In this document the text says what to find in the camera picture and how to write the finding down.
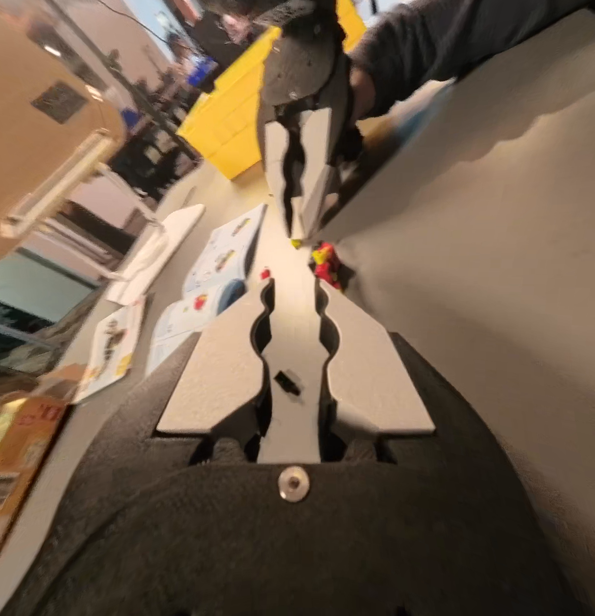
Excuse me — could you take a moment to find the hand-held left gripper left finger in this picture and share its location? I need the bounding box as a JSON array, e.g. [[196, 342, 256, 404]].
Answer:
[[154, 278, 276, 441]]

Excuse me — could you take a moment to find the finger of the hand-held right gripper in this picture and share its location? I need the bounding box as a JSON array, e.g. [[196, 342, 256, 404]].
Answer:
[[263, 118, 305, 237], [297, 107, 344, 234]]

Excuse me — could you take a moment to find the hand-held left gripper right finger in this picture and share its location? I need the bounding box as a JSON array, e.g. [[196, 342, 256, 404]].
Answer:
[[316, 280, 436, 436]]

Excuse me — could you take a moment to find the red yellow lego model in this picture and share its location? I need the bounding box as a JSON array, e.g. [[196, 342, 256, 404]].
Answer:
[[311, 242, 346, 292]]

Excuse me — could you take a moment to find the person's right forearm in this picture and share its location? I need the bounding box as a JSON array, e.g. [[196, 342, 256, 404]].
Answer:
[[350, 0, 595, 118]]

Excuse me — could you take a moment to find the black lego piece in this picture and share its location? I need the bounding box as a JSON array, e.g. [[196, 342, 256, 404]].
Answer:
[[273, 370, 303, 396]]

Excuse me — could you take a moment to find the orange cardboard lego box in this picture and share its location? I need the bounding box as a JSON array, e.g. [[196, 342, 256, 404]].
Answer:
[[0, 380, 69, 535]]

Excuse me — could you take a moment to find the person's right hand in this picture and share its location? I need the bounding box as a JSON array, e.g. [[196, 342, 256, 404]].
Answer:
[[348, 65, 378, 121]]

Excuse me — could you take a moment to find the yellow plastic bin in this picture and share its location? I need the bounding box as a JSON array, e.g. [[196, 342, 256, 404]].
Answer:
[[176, 0, 368, 181]]

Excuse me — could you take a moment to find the open instruction booklet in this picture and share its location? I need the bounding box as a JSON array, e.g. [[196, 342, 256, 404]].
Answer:
[[146, 202, 269, 378]]

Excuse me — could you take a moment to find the closed instruction booklet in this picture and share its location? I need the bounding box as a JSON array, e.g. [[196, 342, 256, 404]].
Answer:
[[72, 298, 147, 405]]

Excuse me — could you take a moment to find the storage shelf rack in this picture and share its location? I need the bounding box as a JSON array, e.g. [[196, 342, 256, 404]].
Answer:
[[107, 43, 216, 203]]

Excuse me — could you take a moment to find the ceiling air vent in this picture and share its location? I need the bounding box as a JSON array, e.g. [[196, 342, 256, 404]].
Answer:
[[31, 81, 89, 125]]

